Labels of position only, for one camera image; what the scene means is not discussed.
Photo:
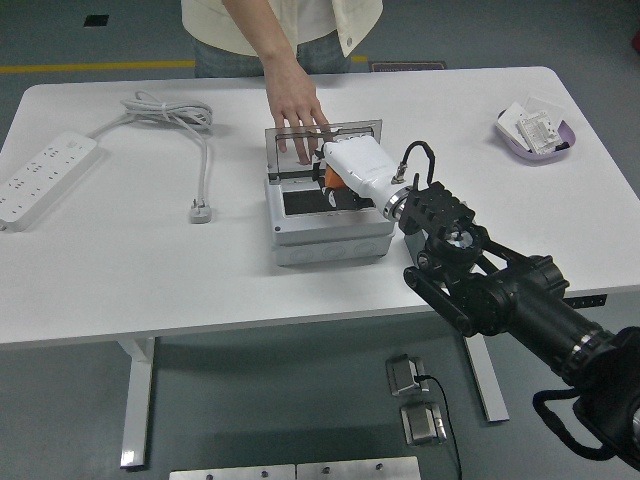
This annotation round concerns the metal floor socket box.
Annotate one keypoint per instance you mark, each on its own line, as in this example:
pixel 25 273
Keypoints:
pixel 422 425
pixel 402 375

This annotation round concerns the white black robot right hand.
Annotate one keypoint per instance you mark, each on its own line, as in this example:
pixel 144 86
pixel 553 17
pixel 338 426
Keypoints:
pixel 362 165

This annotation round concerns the grey electrical junction box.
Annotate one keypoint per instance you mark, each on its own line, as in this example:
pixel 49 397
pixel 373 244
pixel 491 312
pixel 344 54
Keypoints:
pixel 330 240

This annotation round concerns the black table control panel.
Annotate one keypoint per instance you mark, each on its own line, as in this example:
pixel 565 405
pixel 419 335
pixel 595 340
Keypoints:
pixel 590 301

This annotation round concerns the person's right forearm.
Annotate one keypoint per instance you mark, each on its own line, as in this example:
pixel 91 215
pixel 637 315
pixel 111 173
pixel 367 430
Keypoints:
pixel 265 35

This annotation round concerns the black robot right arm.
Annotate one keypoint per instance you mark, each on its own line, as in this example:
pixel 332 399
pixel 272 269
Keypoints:
pixel 530 295

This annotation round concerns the small black part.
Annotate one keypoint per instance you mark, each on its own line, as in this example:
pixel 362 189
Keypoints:
pixel 562 145

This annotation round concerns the white power strip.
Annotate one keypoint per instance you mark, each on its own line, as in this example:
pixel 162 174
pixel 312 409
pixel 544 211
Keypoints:
pixel 45 175

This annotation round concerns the clear plastic packaging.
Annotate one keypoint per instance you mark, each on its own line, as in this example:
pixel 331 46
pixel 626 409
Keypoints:
pixel 545 102

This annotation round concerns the dark floor mat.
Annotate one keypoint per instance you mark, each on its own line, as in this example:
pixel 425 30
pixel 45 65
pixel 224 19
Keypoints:
pixel 407 66

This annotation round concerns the white socket module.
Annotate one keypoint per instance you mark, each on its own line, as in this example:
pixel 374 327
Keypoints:
pixel 539 130

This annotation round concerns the metal plate with holes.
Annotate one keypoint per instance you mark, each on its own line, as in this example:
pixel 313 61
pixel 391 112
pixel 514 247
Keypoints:
pixel 232 473

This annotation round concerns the purple tray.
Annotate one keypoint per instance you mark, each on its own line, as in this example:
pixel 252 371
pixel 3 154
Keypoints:
pixel 545 157

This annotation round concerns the person's right hand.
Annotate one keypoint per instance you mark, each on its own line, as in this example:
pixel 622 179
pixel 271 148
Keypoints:
pixel 295 105

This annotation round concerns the person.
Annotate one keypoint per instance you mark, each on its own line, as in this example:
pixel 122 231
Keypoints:
pixel 320 20

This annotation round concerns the red object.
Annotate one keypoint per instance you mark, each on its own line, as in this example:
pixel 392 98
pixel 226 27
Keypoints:
pixel 635 45

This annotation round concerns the orange cylinder battery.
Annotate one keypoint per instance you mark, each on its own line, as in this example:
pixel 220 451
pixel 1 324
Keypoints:
pixel 334 179

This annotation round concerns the white plate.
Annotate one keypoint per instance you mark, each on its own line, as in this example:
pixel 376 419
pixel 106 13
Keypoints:
pixel 510 122

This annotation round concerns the white table leg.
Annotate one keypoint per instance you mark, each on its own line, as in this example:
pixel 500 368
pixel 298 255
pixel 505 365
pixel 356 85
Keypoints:
pixel 487 380
pixel 137 400

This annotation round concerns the transparent hinged box lid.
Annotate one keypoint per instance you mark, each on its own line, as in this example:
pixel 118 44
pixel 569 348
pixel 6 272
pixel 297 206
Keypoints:
pixel 270 150

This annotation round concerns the black floor hatch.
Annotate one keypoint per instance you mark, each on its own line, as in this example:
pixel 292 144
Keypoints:
pixel 96 21

